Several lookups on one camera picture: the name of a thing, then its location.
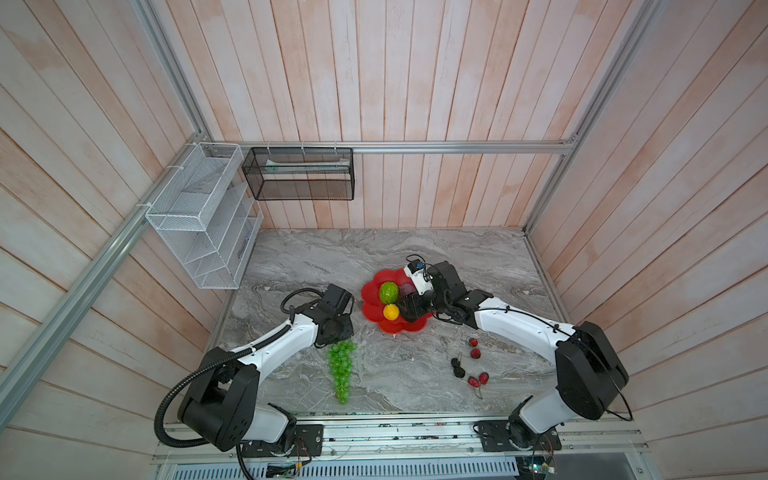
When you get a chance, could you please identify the green grape bunch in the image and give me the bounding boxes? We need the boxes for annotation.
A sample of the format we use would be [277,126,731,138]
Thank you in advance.
[327,340,356,405]

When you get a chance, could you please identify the yellow lemon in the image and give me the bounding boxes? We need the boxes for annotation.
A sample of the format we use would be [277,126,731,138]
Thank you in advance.
[382,304,400,321]

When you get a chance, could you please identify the red cherry pair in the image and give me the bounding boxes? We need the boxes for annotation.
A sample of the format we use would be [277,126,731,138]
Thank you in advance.
[467,372,489,399]
[468,337,482,359]

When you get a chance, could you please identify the green custard apple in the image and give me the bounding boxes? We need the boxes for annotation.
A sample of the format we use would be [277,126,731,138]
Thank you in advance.
[378,281,400,305]

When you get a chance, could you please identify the dark blackberry pair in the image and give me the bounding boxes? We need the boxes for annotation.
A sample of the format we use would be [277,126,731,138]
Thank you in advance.
[450,357,466,379]

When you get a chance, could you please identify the purple fig fruit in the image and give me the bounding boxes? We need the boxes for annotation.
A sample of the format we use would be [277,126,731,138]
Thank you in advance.
[399,283,416,297]

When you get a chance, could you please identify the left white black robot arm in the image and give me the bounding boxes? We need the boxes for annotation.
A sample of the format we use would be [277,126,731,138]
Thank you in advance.
[154,284,354,455]

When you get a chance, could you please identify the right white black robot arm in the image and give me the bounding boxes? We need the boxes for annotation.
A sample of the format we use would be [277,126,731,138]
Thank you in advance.
[400,254,629,450]

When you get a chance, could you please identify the red flower-shaped fruit bowl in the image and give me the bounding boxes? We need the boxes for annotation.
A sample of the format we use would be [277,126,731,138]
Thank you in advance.
[361,268,431,335]

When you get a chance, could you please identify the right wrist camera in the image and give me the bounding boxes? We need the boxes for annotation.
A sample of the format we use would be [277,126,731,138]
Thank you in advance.
[404,257,433,295]

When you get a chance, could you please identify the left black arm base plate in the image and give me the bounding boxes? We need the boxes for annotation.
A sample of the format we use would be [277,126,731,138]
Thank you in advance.
[241,423,324,459]

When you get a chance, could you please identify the aluminium front rail frame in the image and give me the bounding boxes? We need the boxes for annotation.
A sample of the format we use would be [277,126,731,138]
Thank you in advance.
[151,412,650,466]

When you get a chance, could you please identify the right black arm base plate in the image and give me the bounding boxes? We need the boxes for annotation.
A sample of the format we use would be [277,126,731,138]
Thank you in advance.
[473,420,562,452]

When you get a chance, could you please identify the black wire mesh basket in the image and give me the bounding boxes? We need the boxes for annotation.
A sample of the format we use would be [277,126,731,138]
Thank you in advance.
[242,146,356,201]

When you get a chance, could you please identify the white wire mesh shelf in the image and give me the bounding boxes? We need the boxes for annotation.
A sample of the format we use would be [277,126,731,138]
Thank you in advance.
[146,142,263,290]

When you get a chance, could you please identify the horizontal aluminium wall rail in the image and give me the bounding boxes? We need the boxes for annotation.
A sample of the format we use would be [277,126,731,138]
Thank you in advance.
[236,140,576,155]

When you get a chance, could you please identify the black corrugated cable conduit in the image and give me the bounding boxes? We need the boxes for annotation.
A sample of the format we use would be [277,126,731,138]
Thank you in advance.
[153,286,325,480]

